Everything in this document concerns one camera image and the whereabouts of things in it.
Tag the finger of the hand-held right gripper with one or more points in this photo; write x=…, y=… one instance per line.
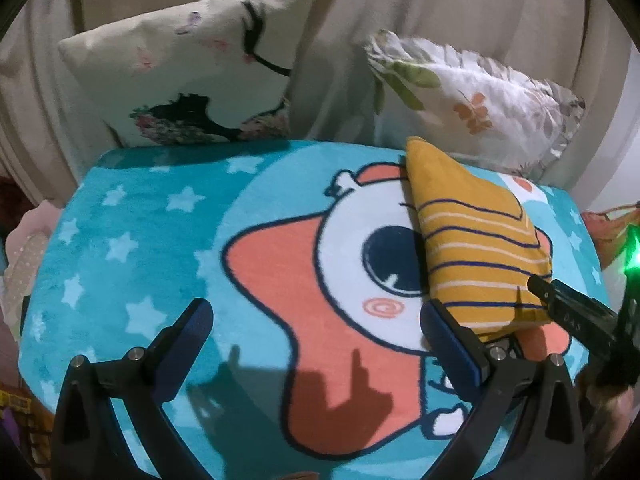
x=575, y=312

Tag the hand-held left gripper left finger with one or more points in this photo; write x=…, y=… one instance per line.
x=196, y=321

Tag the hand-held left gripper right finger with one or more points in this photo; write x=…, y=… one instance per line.
x=450, y=342

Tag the yellow striped small shirt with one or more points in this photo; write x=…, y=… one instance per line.
x=475, y=240

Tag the orange cloth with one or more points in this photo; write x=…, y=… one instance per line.
x=607, y=230

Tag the teal cartoon star blanket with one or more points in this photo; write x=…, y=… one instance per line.
x=150, y=240

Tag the pink cloth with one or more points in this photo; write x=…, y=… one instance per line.
x=30, y=250

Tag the yellow printed packet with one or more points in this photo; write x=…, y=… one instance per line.
x=25, y=420

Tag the white leaf print pillow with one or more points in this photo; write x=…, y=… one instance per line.
x=490, y=100

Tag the cream pillow with black print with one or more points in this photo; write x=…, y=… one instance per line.
x=175, y=75

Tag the beige curtain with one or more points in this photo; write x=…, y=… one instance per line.
x=425, y=0

